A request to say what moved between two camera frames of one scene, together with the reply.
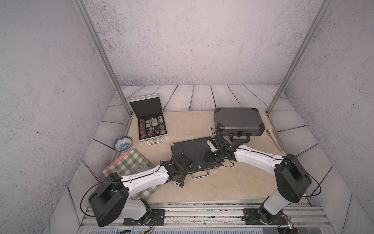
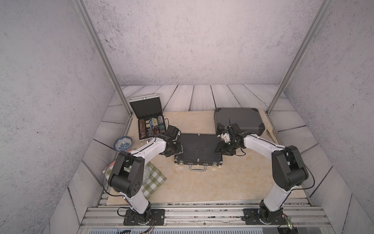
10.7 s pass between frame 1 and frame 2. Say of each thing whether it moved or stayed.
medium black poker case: moved
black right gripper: moved
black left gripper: moved
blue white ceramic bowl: stayed
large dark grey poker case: stayed
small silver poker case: stayed
